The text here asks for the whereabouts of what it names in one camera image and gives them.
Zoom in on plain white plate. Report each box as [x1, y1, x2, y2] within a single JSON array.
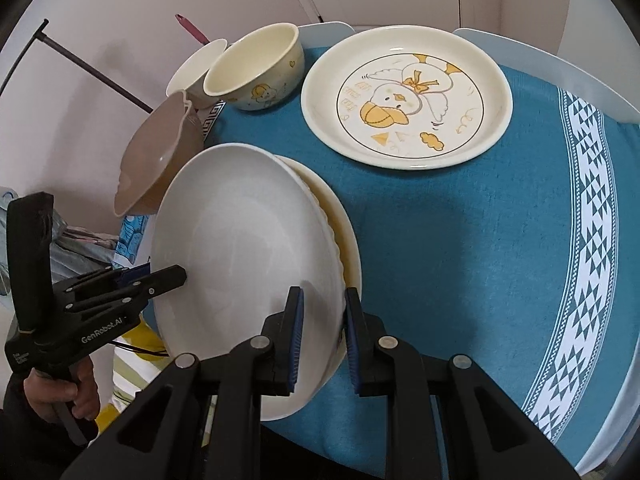
[[150, 144, 347, 421]]

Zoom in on printed plastic table cover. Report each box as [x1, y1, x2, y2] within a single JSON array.
[[117, 212, 152, 267]]

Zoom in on pink stick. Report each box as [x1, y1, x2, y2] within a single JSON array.
[[175, 14, 211, 46]]

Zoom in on small white bowl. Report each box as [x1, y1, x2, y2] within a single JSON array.
[[165, 38, 228, 110]]

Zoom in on grey cloth bundle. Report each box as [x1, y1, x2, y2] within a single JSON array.
[[0, 187, 122, 297]]

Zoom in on yellow striped cloth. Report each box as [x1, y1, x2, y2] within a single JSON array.
[[92, 320, 172, 436]]

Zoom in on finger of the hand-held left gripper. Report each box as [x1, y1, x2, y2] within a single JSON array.
[[62, 266, 187, 314], [67, 262, 152, 292]]

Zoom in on person's left forearm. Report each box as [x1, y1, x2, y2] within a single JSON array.
[[0, 375, 87, 480]]

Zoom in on brown bowl with handles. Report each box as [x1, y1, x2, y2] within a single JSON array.
[[114, 91, 206, 218]]

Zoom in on thin black cable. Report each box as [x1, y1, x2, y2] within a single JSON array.
[[112, 337, 173, 362]]

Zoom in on duck print plate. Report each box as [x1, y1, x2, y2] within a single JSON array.
[[300, 25, 515, 171]]

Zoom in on black metal rack pole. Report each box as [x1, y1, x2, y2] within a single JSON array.
[[0, 19, 153, 113]]

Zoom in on cream ribbed plate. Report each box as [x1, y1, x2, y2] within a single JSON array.
[[275, 155, 362, 376]]

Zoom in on cream duck print bowl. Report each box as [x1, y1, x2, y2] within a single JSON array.
[[202, 22, 306, 112]]

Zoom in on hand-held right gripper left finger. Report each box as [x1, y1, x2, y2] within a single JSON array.
[[60, 286, 305, 480]]

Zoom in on blue patterned tablecloth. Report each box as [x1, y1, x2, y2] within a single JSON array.
[[202, 45, 640, 467]]

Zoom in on person's left hand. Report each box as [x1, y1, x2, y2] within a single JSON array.
[[24, 359, 101, 421]]

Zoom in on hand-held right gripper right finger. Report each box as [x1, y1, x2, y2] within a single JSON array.
[[344, 287, 583, 480]]

